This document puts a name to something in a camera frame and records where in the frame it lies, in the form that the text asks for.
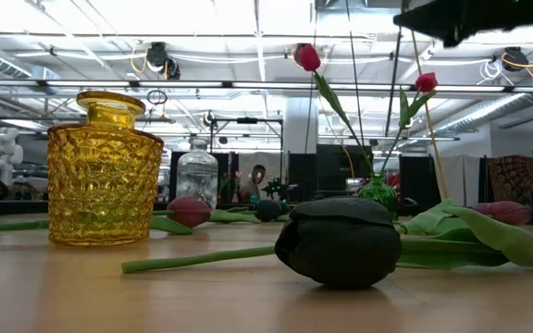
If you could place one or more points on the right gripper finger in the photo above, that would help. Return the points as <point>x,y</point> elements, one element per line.
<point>433,20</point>

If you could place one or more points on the red artificial tulip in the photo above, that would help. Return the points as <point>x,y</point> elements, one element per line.
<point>309,57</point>
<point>426,82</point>

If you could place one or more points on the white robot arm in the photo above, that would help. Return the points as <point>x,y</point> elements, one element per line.
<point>3,152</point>

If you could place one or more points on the green glass vase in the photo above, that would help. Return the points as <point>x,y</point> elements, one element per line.
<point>380,192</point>

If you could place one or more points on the clear glass vase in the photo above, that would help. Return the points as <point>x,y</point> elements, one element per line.
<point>197,176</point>

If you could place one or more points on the yellow glass vase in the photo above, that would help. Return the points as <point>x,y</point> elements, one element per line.
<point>104,185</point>

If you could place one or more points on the black partition panel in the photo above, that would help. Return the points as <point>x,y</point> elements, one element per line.
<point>301,173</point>
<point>340,162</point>
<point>414,180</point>

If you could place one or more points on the black device with green lights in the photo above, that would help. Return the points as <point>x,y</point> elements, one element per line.
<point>276,187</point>

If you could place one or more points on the person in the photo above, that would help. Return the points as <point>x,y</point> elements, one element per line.
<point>258,175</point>

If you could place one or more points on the ceiling light bar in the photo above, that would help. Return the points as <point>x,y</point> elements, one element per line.
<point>178,84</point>

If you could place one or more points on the black metal rack frame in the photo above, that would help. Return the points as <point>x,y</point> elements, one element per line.
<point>248,120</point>

